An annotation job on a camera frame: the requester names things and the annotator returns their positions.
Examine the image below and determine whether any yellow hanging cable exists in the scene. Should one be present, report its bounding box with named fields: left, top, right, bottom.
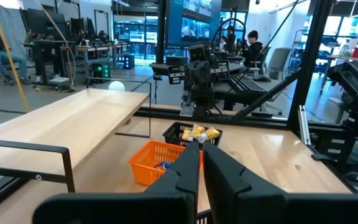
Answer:
left=0, top=0, right=30, bottom=113

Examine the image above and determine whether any white round lamp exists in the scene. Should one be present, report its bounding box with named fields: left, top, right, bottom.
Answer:
left=108, top=80, right=126, bottom=92

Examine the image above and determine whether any black office desk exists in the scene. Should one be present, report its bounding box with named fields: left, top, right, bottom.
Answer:
left=213, top=74, right=291, bottom=108

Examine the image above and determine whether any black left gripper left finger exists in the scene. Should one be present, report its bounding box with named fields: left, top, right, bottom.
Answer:
left=32, top=142, right=200, bottom=224

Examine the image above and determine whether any grey fabric panel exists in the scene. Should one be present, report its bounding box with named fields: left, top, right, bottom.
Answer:
left=0, top=4, right=27, bottom=60

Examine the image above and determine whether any black computer mouse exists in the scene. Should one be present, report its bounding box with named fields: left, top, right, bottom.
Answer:
left=253, top=74, right=272, bottom=83

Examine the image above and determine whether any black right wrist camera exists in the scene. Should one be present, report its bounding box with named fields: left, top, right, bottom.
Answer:
left=188, top=44, right=211, bottom=63

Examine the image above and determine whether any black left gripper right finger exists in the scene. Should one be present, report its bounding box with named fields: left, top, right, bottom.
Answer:
left=203, top=143, right=358, bottom=224

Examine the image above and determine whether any green-lit computer tower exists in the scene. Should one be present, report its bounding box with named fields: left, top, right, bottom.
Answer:
left=89, top=61, right=112, bottom=79

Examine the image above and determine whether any large wall display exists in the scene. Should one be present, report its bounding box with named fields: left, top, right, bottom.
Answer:
left=165, top=0, right=223, bottom=48

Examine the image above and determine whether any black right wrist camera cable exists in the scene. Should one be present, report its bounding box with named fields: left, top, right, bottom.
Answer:
left=210, top=17, right=247, bottom=63

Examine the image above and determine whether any grey office chair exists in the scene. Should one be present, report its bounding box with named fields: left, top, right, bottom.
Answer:
left=253, top=47, right=292, bottom=116

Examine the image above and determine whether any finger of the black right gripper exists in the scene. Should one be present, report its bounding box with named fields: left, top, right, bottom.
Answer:
left=168, top=60, right=203, bottom=85
left=202, top=60, right=230, bottom=82

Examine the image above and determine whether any black foot pad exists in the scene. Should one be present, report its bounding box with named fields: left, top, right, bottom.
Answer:
left=311, top=152, right=335, bottom=162

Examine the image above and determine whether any silver aluminium bracket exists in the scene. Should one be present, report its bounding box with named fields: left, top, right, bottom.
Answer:
left=297, top=105, right=312, bottom=146

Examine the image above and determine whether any wooden shelf riser black frame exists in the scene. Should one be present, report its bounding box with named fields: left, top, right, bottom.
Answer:
left=0, top=77, right=152, bottom=194

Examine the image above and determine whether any black aluminium rig frame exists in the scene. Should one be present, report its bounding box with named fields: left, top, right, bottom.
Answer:
left=135, top=0, right=357, bottom=131

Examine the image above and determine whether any black computer monitor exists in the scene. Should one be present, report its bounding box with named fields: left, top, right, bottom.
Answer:
left=26, top=8, right=68, bottom=38

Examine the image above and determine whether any black slotted plastic basket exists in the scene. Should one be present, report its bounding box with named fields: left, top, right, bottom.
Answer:
left=196, top=208, right=214, bottom=224
left=162, top=121, right=223, bottom=149

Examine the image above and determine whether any orange slotted plastic basket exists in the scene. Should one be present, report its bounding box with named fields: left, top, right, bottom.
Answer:
left=128, top=139, right=204, bottom=187

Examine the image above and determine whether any clear plastic supply packet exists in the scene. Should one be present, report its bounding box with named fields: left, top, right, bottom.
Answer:
left=190, top=124, right=206, bottom=139
left=181, top=127, right=195, bottom=141
left=197, top=126, right=222, bottom=144

